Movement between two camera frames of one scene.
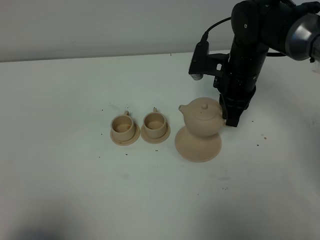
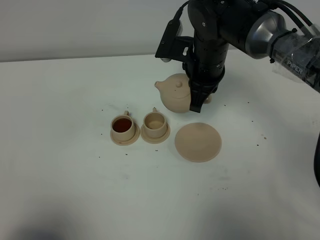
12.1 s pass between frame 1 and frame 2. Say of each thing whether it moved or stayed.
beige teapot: moved
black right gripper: moved
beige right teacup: stayed
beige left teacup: stayed
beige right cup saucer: stayed
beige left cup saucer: stayed
